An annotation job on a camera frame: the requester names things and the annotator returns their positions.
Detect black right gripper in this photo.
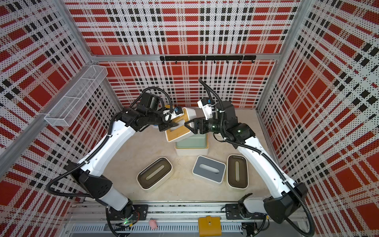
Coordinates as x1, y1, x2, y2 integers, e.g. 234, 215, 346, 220
185, 117, 226, 136

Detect white bamboo-lid tissue box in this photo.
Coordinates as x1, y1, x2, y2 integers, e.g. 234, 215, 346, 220
175, 143, 209, 156
165, 107, 197, 143

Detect mint green square tissue box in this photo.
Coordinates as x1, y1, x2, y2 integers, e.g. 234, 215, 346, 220
176, 134, 208, 149

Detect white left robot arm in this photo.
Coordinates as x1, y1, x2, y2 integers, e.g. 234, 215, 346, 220
46, 107, 184, 211

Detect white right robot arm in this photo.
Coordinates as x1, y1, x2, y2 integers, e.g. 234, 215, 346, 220
185, 118, 315, 237

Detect cream box dark lid left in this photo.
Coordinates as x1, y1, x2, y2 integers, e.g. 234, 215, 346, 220
137, 157, 174, 192

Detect cream box dark lid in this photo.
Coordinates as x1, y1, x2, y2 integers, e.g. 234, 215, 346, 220
227, 155, 249, 190
137, 157, 174, 192

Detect white box grey lid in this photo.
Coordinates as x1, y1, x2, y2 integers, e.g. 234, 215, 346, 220
192, 156, 227, 186

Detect cream box dark lid right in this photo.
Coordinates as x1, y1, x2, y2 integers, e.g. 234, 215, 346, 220
227, 155, 249, 190

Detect small pink object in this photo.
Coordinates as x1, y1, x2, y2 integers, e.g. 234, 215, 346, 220
149, 219, 158, 230

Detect yellow leather wallet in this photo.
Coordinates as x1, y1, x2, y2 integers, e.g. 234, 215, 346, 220
198, 216, 222, 237

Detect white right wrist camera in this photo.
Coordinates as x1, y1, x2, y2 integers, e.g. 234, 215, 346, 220
197, 97, 216, 120

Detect black hook rail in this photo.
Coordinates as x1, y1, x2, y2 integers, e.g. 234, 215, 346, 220
159, 55, 257, 63

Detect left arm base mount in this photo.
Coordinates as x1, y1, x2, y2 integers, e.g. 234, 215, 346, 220
106, 204, 149, 221

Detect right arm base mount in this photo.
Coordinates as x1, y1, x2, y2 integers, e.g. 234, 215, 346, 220
224, 204, 265, 220

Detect white wire mesh shelf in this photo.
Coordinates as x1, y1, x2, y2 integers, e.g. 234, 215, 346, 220
44, 65, 108, 127

